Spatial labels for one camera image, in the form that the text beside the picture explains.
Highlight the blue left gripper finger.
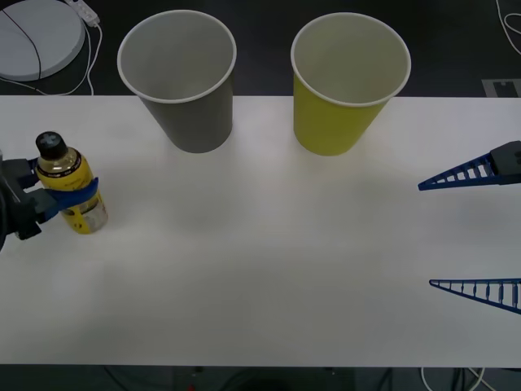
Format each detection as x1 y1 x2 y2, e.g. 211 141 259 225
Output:
3 156 44 191
31 176 102 223

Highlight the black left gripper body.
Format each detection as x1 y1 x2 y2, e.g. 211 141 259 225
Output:
0 148 42 253

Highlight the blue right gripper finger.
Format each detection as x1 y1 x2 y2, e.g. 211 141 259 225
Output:
429 278 521 315
418 140 521 192

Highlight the yellow bottle with black cap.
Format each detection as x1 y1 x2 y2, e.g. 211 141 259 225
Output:
35 130 109 235

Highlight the grey plastic waste bin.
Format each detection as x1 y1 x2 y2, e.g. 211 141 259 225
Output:
116 9 238 155

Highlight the round pale grey floor disc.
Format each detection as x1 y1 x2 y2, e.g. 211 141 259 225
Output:
0 0 86 81

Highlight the white power strip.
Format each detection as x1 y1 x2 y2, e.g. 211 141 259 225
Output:
64 0 102 26

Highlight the yellow-green plastic waste bin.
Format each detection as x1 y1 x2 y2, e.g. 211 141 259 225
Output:
290 11 412 157

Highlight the white cable under table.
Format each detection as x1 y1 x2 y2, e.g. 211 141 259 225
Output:
420 366 489 391

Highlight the white looped cable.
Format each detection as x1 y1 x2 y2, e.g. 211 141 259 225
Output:
495 0 521 56

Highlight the white power strip cable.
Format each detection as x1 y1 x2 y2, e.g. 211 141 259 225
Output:
0 22 103 97

